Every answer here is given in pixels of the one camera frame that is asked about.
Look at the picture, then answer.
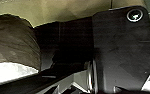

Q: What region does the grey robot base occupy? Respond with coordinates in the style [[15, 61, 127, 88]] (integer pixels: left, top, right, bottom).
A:
[[34, 5, 150, 94]]

